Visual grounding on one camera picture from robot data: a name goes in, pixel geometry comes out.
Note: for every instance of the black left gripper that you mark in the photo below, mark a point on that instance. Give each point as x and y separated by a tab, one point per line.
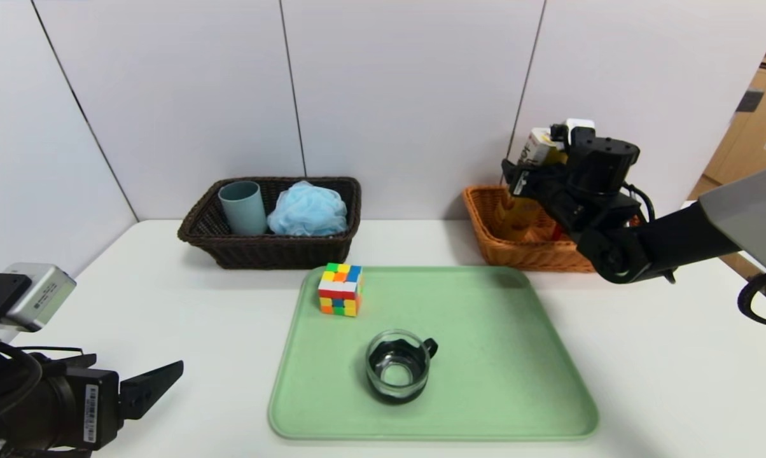
95	411

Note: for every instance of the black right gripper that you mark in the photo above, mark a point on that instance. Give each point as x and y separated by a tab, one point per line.
518	180

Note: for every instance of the tall yellow snack box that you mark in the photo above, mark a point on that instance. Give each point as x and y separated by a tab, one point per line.
536	147

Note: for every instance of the blue-grey plastic cup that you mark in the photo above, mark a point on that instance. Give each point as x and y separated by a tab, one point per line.
243	210

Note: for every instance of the multicoloured puzzle cube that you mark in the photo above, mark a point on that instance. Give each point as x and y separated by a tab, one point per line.
340	289

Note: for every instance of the light blue bath pouf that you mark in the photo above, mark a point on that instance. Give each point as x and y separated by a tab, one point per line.
306	210

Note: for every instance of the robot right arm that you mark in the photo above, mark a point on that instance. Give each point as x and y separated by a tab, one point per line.
675	235

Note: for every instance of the orange wicker basket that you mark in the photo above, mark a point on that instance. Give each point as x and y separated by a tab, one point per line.
516	254

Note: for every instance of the dark brown wicker basket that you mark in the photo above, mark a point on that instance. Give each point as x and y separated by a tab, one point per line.
262	254

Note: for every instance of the light green plastic tray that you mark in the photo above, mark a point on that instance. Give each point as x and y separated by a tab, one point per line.
485	394

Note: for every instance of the wooden cabinet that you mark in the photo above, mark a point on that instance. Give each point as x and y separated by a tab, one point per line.
761	121

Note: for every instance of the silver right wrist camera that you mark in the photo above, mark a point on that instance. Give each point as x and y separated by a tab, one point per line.
577	130

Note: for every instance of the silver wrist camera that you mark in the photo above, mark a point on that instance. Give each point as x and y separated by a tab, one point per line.
577	130
42	296

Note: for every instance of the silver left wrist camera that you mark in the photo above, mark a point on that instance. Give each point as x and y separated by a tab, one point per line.
42	296

